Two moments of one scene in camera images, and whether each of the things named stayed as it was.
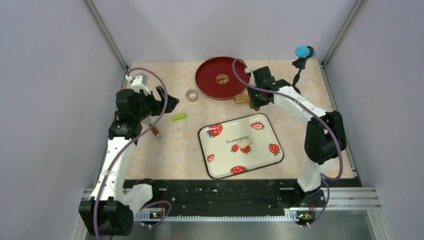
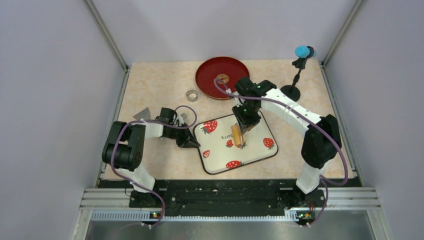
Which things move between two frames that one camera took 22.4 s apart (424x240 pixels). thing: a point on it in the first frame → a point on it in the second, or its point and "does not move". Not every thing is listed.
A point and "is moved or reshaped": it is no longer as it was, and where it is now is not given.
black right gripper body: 256,98 → 247,114
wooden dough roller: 242,98 is moved or reshaped
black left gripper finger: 171,102 → 191,143
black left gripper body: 148,105 → 176,133
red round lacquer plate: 215,79 does not move
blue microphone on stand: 302,53 does not move
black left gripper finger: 161,90 → 188,134
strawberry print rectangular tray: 239,146 is moved or reshaped
